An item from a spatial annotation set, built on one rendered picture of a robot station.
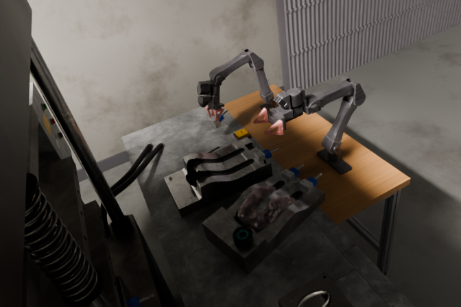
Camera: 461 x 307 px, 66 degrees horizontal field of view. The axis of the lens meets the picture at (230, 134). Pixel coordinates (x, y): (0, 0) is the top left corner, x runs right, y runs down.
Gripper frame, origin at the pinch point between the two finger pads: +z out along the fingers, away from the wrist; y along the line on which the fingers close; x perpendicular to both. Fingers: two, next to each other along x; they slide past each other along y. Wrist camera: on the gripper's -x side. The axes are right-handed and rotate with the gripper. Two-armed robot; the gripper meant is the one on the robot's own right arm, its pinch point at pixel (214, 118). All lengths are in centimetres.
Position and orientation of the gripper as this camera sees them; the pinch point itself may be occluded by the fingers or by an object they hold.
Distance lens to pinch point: 207.5
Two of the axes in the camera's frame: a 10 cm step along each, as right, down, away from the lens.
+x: 7.3, -2.0, 6.6
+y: 6.9, 2.5, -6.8
